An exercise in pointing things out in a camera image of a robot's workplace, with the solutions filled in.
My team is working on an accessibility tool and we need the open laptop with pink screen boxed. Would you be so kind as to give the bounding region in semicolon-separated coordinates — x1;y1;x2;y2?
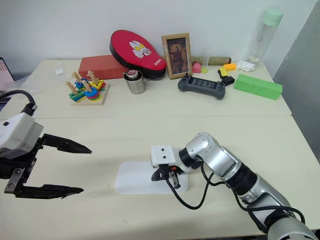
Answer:
0;57;15;113

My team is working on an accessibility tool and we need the wooden shape stacking toy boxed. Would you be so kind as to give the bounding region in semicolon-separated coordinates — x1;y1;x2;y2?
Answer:
64;70;111;107

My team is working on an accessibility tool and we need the rolled brown mat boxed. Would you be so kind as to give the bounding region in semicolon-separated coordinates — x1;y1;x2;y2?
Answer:
190;55;232;66

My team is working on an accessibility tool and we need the dark grey game controller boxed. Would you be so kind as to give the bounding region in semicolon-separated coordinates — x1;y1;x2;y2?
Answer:
177;72;227;101

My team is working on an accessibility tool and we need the clear tube with yellow base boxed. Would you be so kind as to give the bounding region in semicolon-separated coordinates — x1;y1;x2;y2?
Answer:
200;48;211;74

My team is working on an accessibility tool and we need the red oval pad with cartoon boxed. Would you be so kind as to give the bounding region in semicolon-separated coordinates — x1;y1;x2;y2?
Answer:
108;29;168;81

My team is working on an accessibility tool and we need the stainless steel cup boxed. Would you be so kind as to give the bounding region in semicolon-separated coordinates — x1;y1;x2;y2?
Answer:
123;70;147;95

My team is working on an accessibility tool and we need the white plastic pencil case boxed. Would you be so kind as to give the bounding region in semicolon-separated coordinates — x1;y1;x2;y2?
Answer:
114;160;190;195

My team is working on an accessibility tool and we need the clear bottle with green lid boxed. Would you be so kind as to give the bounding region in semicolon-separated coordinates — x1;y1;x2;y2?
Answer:
247;7;285;65

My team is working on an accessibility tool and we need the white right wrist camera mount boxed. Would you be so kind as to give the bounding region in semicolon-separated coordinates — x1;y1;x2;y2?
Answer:
150;145;187;174

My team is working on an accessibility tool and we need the clear plastic bag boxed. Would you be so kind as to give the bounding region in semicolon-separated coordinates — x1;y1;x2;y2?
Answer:
4;61;74;95

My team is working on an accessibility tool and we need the wooden picture frame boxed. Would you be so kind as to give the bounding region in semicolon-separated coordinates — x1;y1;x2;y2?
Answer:
160;32;194;80

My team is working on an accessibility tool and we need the green foam block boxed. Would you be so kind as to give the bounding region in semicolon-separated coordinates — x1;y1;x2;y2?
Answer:
233;73;284;101

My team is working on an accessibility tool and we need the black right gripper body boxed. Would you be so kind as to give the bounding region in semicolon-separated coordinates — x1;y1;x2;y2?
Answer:
155;163;185;178

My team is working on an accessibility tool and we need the red white item in cup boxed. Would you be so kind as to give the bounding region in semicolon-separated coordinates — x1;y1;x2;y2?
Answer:
125;69;139;81

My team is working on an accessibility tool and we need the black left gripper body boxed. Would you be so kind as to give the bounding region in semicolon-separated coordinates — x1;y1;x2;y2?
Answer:
0;138;45;196

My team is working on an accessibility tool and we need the crumpled white tissue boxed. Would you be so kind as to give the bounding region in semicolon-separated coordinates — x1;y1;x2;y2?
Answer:
235;60;256;72

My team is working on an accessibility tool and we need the red rectangular box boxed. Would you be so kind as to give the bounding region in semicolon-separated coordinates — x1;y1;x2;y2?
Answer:
77;54;131;80

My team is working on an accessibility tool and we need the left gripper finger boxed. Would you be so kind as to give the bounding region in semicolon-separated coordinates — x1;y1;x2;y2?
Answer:
14;184;85;200
40;133;93;155

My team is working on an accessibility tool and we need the orange yellow toy block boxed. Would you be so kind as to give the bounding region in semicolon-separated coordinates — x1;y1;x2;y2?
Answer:
222;62;238;72

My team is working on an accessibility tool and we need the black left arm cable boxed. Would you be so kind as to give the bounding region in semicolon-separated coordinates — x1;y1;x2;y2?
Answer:
0;89;39;117

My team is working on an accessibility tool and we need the small black object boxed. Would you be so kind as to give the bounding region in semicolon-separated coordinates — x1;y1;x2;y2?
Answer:
220;75;236;87

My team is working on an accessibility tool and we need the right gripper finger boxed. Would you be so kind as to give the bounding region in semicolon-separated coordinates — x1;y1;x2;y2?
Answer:
150;169;165;182
170;172;182;190

